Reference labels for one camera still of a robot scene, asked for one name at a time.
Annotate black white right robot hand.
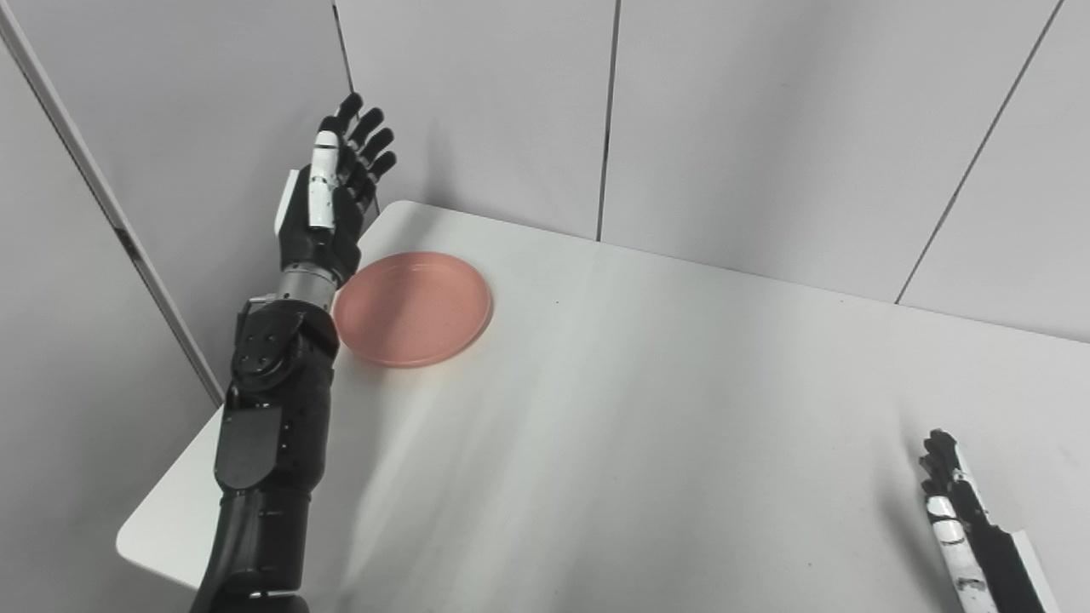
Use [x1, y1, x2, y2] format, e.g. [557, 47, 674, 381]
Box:
[918, 429, 1061, 613]

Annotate pink round plate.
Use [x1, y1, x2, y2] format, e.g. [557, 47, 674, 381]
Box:
[332, 252, 494, 369]

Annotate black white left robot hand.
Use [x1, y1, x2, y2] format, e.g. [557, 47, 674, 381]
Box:
[274, 92, 398, 289]

